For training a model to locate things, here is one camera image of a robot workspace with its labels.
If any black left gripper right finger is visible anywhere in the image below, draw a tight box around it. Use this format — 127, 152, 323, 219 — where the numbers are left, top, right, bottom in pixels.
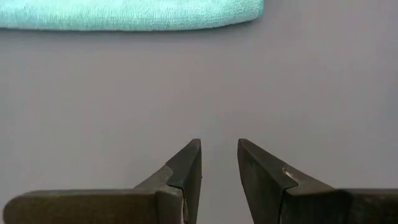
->
238, 139, 398, 224

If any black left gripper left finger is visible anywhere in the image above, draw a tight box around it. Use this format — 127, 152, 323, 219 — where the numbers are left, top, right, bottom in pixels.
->
2, 139, 202, 224

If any light blue microfiber towel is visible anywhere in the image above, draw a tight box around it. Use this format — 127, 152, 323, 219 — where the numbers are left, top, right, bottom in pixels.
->
0, 0, 264, 32

